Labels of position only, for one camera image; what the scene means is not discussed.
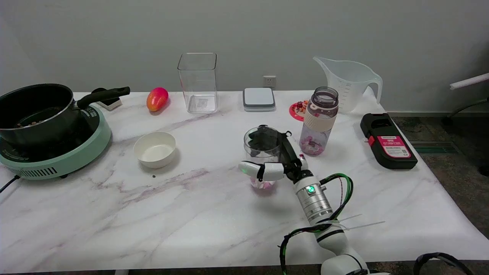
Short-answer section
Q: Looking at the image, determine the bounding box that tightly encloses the clear plastic cup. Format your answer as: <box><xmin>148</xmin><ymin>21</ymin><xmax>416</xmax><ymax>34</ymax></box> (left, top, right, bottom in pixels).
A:
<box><xmin>244</xmin><ymin>126</ymin><xmax>283</xmax><ymax>191</ymax></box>

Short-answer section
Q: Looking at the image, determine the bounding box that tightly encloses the clear square container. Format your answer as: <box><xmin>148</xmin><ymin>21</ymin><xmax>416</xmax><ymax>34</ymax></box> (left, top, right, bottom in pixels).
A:
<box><xmin>177</xmin><ymin>53</ymin><xmax>219</xmax><ymax>114</ymax></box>

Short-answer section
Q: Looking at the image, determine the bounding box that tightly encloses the green induction cooker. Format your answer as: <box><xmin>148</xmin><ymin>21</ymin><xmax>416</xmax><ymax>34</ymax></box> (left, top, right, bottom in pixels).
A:
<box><xmin>0</xmin><ymin>104</ymin><xmax>112</xmax><ymax>181</ymax></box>

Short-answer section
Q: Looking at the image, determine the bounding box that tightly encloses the floor vent grille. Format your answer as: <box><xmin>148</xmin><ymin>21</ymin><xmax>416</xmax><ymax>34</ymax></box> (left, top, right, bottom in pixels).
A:
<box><xmin>410</xmin><ymin>141</ymin><xmax>460</xmax><ymax>154</ymax></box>

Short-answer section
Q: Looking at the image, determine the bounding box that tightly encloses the red round coaster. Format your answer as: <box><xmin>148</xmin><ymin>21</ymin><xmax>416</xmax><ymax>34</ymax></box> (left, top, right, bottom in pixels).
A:
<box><xmin>289</xmin><ymin>100</ymin><xmax>309</xmax><ymax>122</ymax></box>

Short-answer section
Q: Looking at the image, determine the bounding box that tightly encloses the white bowl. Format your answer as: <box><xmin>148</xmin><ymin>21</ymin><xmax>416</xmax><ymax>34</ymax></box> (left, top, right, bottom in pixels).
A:
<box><xmin>133</xmin><ymin>131</ymin><xmax>176</xmax><ymax>169</ymax></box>

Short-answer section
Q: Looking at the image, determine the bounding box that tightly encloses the clear plastic measuring jug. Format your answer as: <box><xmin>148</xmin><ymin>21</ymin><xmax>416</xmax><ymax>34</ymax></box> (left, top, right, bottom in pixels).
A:
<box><xmin>313</xmin><ymin>57</ymin><xmax>383</xmax><ymax>114</ymax></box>

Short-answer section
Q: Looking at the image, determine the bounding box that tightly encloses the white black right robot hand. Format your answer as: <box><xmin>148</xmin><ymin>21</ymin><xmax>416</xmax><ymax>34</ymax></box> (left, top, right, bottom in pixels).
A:
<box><xmin>239</xmin><ymin>125</ymin><xmax>314</xmax><ymax>184</ymax></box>

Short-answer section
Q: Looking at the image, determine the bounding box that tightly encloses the white tube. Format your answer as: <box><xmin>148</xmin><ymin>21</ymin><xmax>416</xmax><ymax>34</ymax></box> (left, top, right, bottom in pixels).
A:
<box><xmin>450</xmin><ymin>73</ymin><xmax>489</xmax><ymax>91</ymax></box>

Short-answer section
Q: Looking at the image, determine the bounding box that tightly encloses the black cable loop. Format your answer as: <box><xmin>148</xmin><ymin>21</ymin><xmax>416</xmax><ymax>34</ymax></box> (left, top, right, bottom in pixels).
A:
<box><xmin>413</xmin><ymin>252</ymin><xmax>475</xmax><ymax>275</ymax></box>

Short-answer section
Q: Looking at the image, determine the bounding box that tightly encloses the red yellow mango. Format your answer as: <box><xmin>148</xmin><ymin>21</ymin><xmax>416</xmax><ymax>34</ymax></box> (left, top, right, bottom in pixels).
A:
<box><xmin>146</xmin><ymin>87</ymin><xmax>169</xmax><ymax>112</ymax></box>

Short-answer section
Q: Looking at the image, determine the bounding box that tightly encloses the black white small device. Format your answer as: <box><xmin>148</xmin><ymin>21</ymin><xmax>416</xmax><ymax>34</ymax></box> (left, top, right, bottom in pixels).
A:
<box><xmin>91</xmin><ymin>88</ymin><xmax>123</xmax><ymax>111</ymax></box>

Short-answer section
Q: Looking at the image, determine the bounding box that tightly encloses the grey white square box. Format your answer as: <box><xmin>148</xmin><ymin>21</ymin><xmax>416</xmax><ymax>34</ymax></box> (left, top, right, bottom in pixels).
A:
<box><xmin>243</xmin><ymin>87</ymin><xmax>276</xmax><ymax>112</ymax></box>

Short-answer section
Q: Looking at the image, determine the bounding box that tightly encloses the black box with pink label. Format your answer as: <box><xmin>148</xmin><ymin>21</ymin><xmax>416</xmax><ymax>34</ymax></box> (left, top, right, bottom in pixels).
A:
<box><xmin>360</xmin><ymin>113</ymin><xmax>418</xmax><ymax>170</ymax></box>

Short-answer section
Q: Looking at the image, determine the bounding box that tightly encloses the black pot with handle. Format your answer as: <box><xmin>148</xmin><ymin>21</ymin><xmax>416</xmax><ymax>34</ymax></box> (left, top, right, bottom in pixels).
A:
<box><xmin>0</xmin><ymin>83</ymin><xmax>131</xmax><ymax>149</ymax></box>

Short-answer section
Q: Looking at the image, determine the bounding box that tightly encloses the tinted bottle with beige sleeve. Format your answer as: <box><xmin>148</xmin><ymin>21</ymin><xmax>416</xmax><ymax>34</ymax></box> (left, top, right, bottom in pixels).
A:
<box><xmin>299</xmin><ymin>87</ymin><xmax>339</xmax><ymax>157</ymax></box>

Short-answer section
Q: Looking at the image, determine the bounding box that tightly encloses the black cooker power cord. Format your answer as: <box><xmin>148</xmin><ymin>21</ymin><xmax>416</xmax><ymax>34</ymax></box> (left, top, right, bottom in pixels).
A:
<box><xmin>0</xmin><ymin>175</ymin><xmax>20</xmax><ymax>193</ymax></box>

